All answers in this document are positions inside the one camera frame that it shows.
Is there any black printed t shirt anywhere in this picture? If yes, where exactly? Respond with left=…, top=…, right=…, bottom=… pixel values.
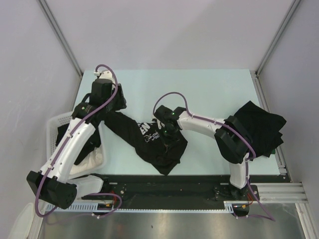
left=104, top=112, right=188, bottom=176

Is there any white plastic basket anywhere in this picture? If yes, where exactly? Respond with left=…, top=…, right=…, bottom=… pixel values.
left=46, top=112, right=108, bottom=179

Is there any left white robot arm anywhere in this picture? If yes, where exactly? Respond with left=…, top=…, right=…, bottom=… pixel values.
left=26, top=70, right=126, bottom=209

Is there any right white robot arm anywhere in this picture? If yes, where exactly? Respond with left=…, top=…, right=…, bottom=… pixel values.
left=153, top=106, right=252, bottom=200

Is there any stack of folded black shirts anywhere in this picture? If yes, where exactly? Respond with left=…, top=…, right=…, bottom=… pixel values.
left=234, top=101, right=287, bottom=157

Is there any black shirt in basket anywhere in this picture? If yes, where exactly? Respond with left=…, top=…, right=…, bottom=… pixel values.
left=55, top=124, right=101, bottom=165

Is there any white shirt in basket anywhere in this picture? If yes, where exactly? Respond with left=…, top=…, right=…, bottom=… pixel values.
left=70, top=147, right=104, bottom=175

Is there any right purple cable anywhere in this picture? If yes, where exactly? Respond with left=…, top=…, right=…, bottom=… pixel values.
left=153, top=92, right=257, bottom=162

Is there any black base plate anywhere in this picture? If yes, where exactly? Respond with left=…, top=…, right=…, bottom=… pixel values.
left=74, top=174, right=261, bottom=211

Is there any right cable duct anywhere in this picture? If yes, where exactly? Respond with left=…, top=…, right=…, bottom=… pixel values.
left=224, top=201, right=250, bottom=214

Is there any cable duct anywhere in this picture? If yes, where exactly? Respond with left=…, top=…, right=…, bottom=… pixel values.
left=224, top=201, right=250, bottom=214
left=54, top=202, right=115, bottom=213

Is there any left cable duct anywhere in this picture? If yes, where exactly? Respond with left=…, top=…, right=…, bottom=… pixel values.
left=54, top=202, right=115, bottom=213

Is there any aluminium frame rail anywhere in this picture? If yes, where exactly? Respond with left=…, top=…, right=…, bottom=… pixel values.
left=255, top=183, right=308, bottom=204

